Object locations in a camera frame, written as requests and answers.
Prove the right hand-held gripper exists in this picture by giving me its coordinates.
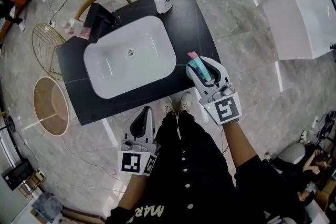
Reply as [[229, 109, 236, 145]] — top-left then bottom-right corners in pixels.
[[185, 56, 243, 127]]

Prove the person's white shoe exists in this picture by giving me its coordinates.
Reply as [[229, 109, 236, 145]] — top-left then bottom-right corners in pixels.
[[178, 92, 193, 114], [160, 96, 174, 115]]

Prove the white rectangular sink basin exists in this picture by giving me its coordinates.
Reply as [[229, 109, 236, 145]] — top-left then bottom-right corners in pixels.
[[83, 15, 177, 100]]

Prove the pink packet on counter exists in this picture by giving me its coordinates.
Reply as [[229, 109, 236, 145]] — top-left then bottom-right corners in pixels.
[[62, 18, 91, 40]]

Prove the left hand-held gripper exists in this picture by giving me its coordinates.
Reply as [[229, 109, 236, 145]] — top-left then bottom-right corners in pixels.
[[117, 106, 161, 177]]

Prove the beige round waste bin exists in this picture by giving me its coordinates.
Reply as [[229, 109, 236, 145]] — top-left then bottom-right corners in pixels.
[[33, 76, 70, 137]]

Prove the black faucet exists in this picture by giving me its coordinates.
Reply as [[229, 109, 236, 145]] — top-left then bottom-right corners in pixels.
[[83, 3, 122, 44]]

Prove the black office chair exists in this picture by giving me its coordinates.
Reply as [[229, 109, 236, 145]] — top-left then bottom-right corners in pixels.
[[316, 110, 336, 141]]

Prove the black stone vanity counter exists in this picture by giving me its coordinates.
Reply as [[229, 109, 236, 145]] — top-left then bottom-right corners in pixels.
[[55, 0, 222, 126]]

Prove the person's right forearm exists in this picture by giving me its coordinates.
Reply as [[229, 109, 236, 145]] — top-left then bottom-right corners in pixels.
[[222, 119, 260, 169]]

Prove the gold wire basket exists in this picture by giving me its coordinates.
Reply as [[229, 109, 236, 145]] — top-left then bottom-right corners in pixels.
[[31, 23, 67, 82]]

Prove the person's right white shoe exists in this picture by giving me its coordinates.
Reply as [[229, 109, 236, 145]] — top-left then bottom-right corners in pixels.
[[178, 92, 193, 114]]

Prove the person's black clothing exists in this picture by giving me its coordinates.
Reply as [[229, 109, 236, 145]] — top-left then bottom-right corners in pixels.
[[104, 110, 307, 224]]

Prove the person's left white shoe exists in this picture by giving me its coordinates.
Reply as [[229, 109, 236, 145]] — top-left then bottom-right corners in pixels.
[[160, 96, 174, 115]]

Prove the teal tube with pink cap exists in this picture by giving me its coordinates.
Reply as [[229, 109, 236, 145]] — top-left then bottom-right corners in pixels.
[[187, 51, 212, 81]]

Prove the thin floor cable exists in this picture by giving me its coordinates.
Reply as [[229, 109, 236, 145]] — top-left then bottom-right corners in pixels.
[[59, 135, 127, 194]]

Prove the person's left forearm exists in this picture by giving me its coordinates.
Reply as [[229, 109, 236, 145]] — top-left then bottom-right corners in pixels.
[[117, 173, 156, 211]]

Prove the white rectangular bathtub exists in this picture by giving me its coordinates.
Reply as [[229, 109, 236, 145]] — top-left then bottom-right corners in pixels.
[[262, 0, 336, 61]]

